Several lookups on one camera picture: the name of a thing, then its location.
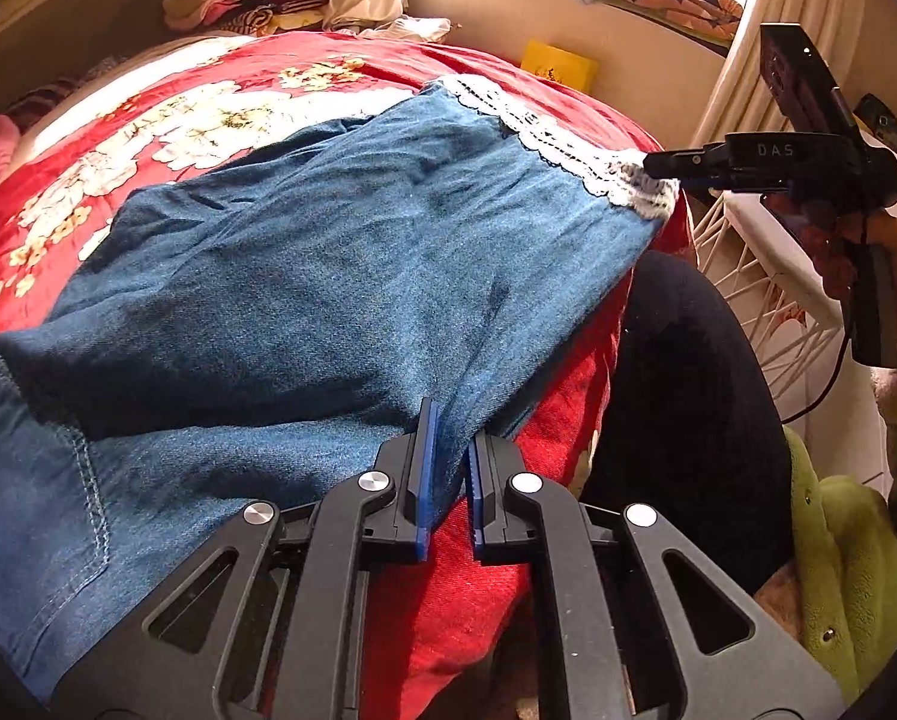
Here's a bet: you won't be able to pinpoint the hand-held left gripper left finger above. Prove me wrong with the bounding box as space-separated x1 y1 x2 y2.
47 397 442 720

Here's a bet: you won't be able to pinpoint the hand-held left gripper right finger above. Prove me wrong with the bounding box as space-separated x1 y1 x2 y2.
467 431 850 720

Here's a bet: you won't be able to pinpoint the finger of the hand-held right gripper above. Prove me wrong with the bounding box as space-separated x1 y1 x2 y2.
641 141 730 178
673 174 794 197

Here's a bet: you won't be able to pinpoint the blue denim pants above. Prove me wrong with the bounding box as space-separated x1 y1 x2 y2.
0 75 682 702

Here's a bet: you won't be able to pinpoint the black object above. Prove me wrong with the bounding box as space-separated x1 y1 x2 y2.
855 94 897 166

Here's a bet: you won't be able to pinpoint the white net basket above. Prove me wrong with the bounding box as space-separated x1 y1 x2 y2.
692 127 892 481

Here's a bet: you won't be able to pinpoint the yellow box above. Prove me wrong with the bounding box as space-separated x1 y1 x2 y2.
521 40 601 91

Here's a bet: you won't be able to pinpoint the person's black trouser leg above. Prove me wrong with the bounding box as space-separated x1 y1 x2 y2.
579 251 794 593

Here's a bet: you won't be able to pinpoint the crumpled white cloth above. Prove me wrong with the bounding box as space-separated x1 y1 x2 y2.
358 15 453 44

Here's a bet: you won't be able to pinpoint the person's green jacket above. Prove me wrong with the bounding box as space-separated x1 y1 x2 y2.
785 427 897 700

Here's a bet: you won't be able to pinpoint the red floral blanket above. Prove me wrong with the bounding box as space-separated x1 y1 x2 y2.
0 30 697 720

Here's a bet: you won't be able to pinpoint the cream bed sheet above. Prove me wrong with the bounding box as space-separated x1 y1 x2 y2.
13 34 254 166

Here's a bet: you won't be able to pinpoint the striped pillow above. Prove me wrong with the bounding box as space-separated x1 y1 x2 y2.
5 75 82 128

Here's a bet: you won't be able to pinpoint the grey headboard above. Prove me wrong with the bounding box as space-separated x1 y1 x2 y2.
0 0 178 113

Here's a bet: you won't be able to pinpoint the black cable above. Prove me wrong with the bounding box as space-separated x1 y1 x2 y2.
782 330 854 425

